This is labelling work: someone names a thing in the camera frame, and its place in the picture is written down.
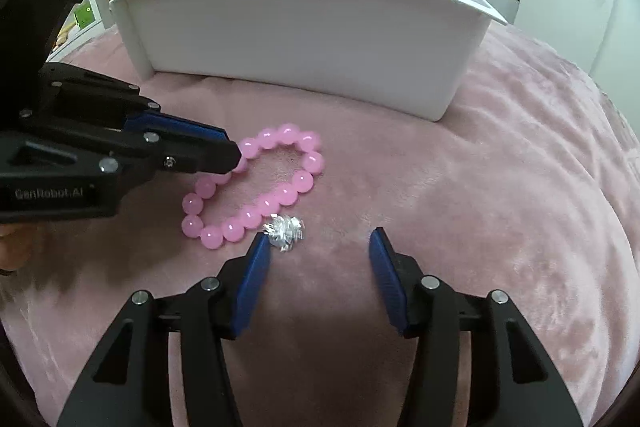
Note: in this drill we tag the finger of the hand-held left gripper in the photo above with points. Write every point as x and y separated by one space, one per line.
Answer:
175 124
200 157

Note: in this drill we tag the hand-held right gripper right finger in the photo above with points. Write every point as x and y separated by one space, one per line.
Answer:
390 287

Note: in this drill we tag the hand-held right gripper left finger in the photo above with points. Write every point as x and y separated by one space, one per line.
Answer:
252 287

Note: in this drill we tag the white plastic box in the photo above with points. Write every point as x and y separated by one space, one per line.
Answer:
300 47

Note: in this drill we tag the person's left forearm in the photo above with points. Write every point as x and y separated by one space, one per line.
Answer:
10 252

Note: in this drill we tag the green box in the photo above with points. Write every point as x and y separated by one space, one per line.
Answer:
83 14

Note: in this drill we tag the white shelf unit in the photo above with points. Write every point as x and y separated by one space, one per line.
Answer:
97 7

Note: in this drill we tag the pink fuzzy blanket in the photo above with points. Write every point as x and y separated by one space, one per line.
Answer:
450 207

